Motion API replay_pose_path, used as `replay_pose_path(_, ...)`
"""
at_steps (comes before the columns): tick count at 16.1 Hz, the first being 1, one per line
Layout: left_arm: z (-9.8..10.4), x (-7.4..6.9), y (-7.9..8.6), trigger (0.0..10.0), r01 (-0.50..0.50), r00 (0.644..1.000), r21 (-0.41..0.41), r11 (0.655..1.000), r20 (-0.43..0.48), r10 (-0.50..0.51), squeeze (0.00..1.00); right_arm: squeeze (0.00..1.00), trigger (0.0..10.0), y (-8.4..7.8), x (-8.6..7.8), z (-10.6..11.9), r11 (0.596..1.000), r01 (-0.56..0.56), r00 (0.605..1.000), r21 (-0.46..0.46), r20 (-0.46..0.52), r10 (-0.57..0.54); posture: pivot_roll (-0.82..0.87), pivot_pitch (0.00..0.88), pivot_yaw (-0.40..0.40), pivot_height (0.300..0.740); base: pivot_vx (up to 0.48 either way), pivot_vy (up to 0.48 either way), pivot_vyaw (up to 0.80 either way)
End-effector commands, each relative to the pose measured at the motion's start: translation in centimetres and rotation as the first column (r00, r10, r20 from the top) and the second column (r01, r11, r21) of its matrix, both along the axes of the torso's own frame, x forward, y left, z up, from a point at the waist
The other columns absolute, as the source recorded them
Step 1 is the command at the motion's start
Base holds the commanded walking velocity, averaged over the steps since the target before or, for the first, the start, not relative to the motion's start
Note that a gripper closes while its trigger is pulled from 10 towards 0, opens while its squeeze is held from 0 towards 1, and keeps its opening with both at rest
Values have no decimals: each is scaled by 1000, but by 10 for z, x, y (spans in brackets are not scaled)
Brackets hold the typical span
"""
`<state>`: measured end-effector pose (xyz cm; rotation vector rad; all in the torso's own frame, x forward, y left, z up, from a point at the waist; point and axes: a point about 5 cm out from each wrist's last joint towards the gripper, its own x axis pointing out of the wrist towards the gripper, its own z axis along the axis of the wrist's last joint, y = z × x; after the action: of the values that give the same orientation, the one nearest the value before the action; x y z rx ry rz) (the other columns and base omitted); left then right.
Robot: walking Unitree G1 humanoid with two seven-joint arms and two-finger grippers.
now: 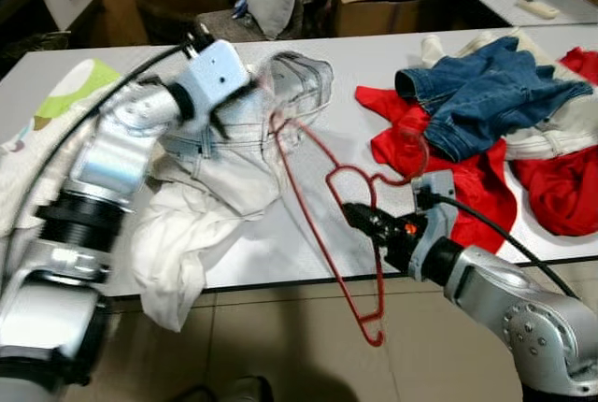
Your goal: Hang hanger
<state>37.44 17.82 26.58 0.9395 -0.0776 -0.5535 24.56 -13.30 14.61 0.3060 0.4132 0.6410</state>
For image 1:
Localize light washed denim jeans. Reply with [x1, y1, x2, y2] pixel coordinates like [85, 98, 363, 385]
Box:
[157, 51, 335, 218]

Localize red wire hanger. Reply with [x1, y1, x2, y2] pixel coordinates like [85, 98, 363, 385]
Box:
[269, 112, 433, 348]

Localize brown cardboard box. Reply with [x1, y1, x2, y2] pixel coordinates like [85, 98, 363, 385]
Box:
[332, 0, 433, 38]

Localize white garment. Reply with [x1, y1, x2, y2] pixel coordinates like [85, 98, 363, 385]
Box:
[129, 154, 283, 333]

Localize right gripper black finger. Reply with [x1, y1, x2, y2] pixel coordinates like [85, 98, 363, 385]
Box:
[341, 200, 389, 227]
[344, 210, 386, 239]

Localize dark blue denim garment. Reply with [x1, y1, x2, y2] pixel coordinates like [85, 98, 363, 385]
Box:
[395, 36, 595, 164]

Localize red garment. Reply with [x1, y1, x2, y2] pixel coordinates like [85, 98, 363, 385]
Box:
[355, 84, 520, 255]
[509, 136, 598, 237]
[559, 47, 598, 85]

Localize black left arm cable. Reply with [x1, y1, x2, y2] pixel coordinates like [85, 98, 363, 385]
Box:
[0, 33, 211, 281]

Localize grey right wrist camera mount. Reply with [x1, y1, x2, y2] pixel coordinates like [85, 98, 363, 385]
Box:
[411, 170, 461, 277]

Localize green and white cloth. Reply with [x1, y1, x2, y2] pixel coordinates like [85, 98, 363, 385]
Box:
[0, 58, 124, 155]

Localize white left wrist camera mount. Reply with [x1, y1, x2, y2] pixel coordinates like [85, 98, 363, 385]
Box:
[178, 40, 251, 111]

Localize white remote control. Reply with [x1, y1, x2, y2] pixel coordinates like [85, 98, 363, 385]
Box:
[516, 0, 562, 21]

